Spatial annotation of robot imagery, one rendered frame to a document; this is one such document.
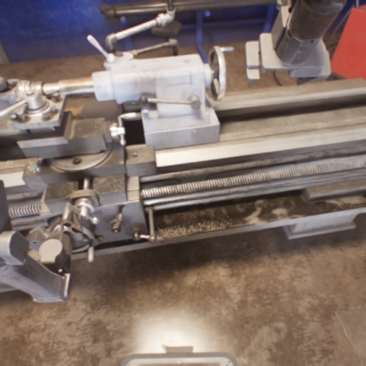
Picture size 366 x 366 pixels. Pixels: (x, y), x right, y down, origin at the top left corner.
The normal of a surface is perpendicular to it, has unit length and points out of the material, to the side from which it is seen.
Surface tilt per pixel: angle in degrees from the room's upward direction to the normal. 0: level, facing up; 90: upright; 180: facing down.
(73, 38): 90
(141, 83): 86
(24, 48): 90
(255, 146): 36
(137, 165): 90
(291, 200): 0
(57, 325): 0
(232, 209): 0
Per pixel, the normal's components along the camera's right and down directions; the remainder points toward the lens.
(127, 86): 0.17, 0.69
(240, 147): 0.08, -0.11
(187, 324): -0.02, -0.66
